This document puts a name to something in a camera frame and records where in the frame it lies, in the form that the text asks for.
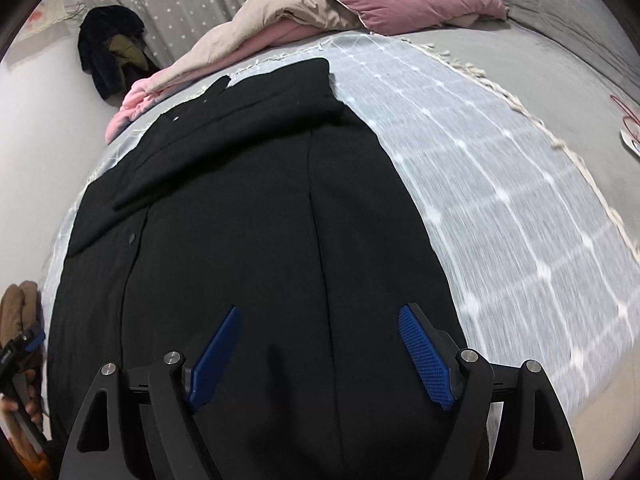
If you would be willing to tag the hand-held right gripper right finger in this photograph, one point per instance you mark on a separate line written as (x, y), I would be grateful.
(425, 355)

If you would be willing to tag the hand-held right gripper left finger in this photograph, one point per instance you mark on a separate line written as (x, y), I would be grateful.
(210, 365)

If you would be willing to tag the grey star-patterned curtain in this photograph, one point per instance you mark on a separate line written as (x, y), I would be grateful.
(190, 5)

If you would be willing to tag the grey quilted headboard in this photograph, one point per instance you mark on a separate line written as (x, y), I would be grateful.
(575, 5)

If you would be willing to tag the dark hanging clothes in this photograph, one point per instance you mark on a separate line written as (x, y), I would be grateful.
(102, 55)

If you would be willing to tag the brown cloth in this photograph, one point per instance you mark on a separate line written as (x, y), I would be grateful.
(17, 305)

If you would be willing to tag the wall poster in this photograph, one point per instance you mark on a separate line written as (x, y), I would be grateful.
(40, 25)

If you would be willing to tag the person's left hand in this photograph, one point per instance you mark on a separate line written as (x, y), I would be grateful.
(34, 407)

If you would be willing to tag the black coat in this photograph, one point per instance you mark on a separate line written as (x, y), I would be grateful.
(250, 210)

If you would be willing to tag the white flat device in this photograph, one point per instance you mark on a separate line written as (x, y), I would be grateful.
(631, 142)

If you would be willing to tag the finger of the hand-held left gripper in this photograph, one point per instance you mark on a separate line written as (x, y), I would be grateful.
(34, 341)

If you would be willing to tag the grey checked fringed blanket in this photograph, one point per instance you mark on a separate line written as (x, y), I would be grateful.
(500, 185)

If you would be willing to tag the beige and pink duvet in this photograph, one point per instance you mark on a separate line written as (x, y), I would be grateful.
(270, 20)

